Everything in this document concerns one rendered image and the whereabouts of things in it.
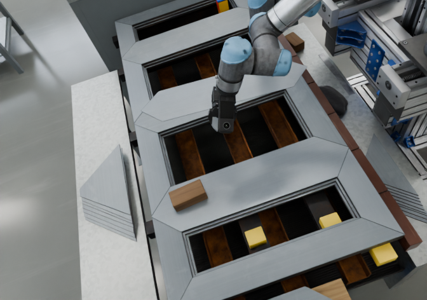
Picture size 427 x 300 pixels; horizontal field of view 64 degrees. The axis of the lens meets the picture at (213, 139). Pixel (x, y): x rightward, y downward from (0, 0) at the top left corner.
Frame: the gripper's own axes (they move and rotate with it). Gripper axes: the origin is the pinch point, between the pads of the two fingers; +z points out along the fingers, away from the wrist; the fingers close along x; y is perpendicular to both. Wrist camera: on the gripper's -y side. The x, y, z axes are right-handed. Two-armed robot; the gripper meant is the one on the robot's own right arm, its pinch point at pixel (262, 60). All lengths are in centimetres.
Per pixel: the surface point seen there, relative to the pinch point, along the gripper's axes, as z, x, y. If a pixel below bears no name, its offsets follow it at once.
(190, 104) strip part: 0.7, -36.5, 10.4
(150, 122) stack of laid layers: 1, -55, 13
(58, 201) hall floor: 86, -145, -23
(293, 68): 0.7, 10.7, 10.3
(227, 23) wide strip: 0.9, -5.8, -33.0
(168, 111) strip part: 0.7, -46.5, 10.0
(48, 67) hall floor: 86, -153, -170
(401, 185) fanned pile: 14, 27, 69
